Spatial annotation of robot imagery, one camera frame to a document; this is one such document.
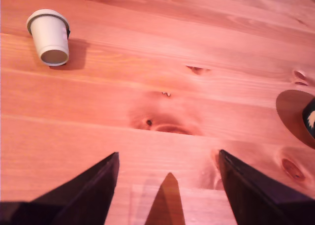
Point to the white coffee capsule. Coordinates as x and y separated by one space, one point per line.
50 38

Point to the dark mug with white print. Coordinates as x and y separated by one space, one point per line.
310 119

